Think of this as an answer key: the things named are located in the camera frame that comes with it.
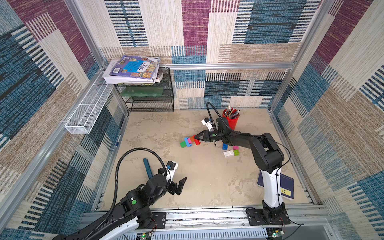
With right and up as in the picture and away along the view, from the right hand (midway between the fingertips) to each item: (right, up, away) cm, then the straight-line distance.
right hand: (198, 138), depth 95 cm
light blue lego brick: (-6, -4, -1) cm, 8 cm away
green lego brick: (-9, -4, -1) cm, 10 cm away
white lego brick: (+19, -10, -1) cm, 22 cm away
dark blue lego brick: (+18, -6, +5) cm, 19 cm away
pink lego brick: (+24, -6, +3) cm, 25 cm away
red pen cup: (+24, +11, +10) cm, 28 cm away
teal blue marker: (-29, -17, -7) cm, 35 cm away
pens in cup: (+22, +17, +7) cm, 29 cm away
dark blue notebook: (+49, -25, -10) cm, 56 cm away
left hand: (-10, -16, -19) cm, 27 cm away
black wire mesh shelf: (-37, +25, +24) cm, 51 cm away
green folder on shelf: (-36, +29, +2) cm, 47 cm away
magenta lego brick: (-5, -1, -1) cm, 6 cm away
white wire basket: (-54, +12, -23) cm, 60 cm away
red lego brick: (-1, -2, -3) cm, 4 cm away
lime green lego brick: (+23, -9, 0) cm, 25 cm away
